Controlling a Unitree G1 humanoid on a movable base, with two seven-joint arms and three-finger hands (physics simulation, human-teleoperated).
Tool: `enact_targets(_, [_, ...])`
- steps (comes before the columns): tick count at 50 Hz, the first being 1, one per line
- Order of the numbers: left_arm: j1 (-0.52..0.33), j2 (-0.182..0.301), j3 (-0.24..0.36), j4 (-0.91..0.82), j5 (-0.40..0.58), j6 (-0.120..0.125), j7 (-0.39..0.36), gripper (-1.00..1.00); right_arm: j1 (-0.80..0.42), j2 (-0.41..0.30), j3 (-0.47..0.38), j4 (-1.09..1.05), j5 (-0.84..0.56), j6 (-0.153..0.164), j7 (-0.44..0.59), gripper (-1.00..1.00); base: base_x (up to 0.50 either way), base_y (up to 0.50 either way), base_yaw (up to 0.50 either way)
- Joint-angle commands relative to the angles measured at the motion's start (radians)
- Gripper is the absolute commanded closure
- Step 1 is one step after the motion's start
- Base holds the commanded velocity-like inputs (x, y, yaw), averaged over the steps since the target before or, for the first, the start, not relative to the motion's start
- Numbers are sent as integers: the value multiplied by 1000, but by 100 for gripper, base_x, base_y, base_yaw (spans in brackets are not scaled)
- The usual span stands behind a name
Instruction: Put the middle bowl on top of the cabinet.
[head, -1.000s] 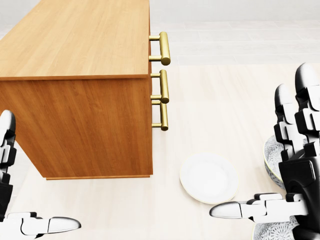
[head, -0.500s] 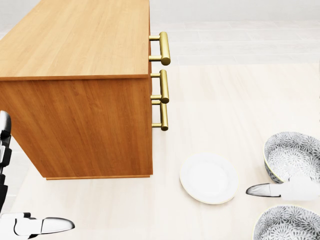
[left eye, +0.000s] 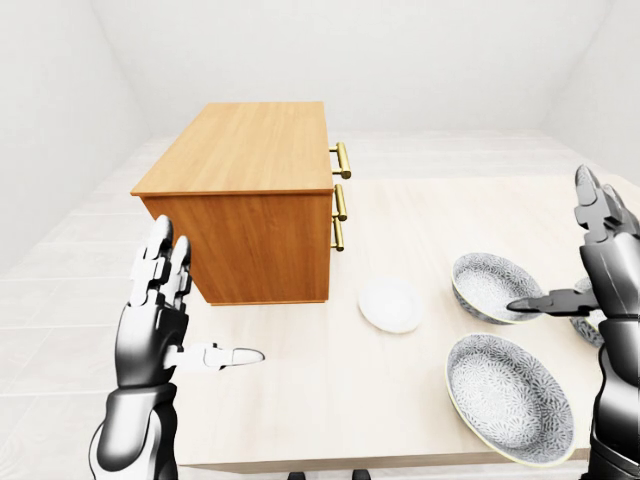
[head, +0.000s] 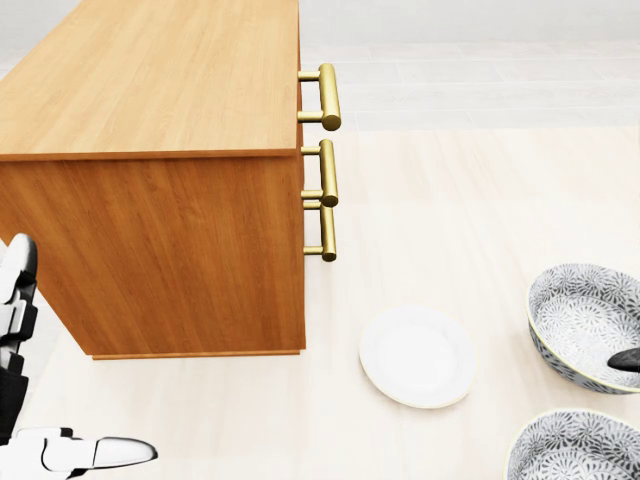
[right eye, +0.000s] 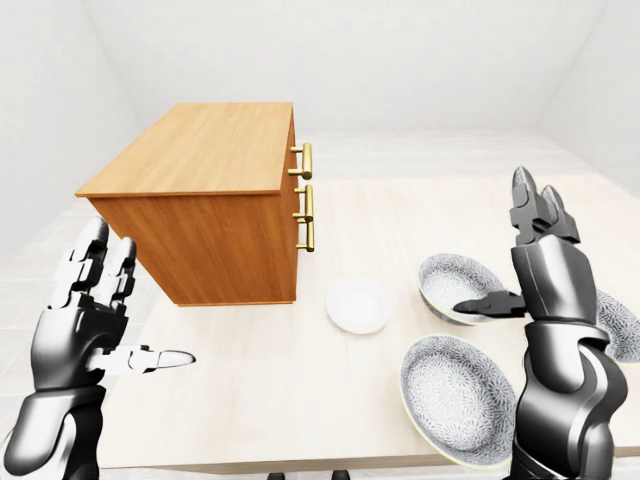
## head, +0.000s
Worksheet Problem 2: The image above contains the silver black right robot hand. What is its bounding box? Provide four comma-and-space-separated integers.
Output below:
606, 348, 640, 374

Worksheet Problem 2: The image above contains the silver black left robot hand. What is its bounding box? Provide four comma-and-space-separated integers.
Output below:
0, 233, 160, 480

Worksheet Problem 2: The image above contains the black white patterned bowl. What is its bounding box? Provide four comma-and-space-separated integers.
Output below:
502, 408, 640, 480
525, 263, 640, 395

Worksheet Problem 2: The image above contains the wooden cabinet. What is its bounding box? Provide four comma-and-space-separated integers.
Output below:
0, 0, 307, 361

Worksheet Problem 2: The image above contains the white plate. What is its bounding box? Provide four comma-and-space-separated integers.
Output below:
358, 304, 479, 410

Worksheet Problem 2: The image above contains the brass drawer handle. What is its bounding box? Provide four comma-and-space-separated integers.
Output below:
300, 138, 340, 209
297, 62, 343, 132
302, 199, 338, 263

